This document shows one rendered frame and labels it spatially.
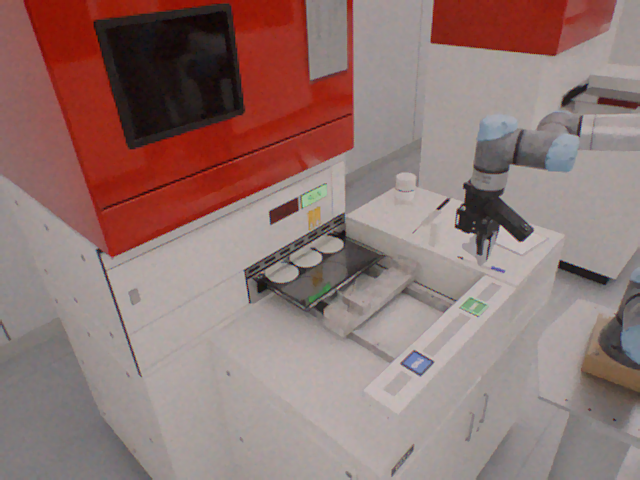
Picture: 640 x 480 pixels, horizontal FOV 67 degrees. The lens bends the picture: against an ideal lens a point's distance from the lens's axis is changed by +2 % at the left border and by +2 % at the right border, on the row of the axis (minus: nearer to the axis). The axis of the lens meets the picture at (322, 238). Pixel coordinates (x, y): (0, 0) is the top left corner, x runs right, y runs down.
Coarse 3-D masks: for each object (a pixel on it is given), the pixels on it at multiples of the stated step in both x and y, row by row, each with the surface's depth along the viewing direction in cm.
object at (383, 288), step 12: (384, 276) 151; (396, 276) 151; (408, 276) 151; (372, 288) 146; (384, 288) 146; (396, 288) 146; (372, 300) 141; (384, 300) 143; (360, 312) 137; (372, 312) 140; (324, 324) 136; (336, 324) 133; (360, 324) 137
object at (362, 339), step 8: (312, 312) 145; (320, 312) 142; (352, 336) 135; (360, 336) 133; (368, 336) 133; (360, 344) 134; (368, 344) 132; (376, 344) 130; (376, 352) 131; (384, 352) 128; (392, 352) 128; (392, 360) 127
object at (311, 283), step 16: (336, 256) 158; (352, 256) 158; (368, 256) 157; (304, 272) 151; (320, 272) 151; (336, 272) 151; (352, 272) 150; (288, 288) 145; (304, 288) 144; (320, 288) 144; (304, 304) 138
